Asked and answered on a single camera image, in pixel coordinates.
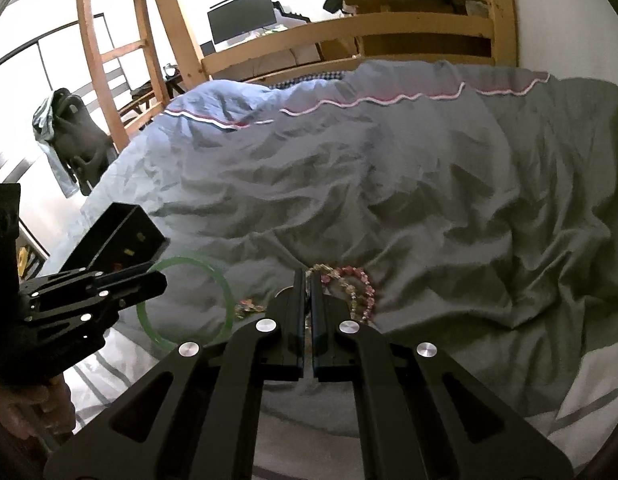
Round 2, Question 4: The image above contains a dark wooden chair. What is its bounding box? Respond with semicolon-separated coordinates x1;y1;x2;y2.
116;71;165;132

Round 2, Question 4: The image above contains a black computer monitor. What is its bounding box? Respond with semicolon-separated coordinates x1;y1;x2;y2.
207;0;279;46

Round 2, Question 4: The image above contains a grey-blue blanket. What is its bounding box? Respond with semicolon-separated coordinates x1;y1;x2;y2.
39;59;618;438

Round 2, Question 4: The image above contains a wooden bunk bed frame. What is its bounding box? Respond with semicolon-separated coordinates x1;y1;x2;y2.
144;0;520;86

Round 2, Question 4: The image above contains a white striped bed sheet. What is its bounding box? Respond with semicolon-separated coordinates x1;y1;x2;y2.
63;327;618;480

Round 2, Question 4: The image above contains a chair draped with clothes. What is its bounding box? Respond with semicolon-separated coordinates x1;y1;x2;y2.
32;88;118;199

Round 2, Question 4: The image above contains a wooden ladder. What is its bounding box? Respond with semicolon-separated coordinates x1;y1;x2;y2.
75;0;172;155

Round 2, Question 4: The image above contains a green jade bangle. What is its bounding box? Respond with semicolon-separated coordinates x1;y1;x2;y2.
136;255;235;357

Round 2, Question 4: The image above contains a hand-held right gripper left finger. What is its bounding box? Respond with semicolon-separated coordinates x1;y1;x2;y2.
43;268;308;480

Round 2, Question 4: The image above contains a pink beaded bracelet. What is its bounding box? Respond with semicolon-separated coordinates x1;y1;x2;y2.
313;264;378;324

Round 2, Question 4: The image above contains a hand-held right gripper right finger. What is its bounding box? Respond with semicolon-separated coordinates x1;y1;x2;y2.
311;271;574;480

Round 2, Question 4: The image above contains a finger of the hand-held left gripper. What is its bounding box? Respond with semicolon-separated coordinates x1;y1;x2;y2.
19;268;168;315
24;296;140;356

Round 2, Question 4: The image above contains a black jewelry box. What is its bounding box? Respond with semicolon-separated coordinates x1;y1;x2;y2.
58;202;170;281

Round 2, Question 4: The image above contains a person's left hand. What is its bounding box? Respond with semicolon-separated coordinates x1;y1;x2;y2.
0;377;76;442

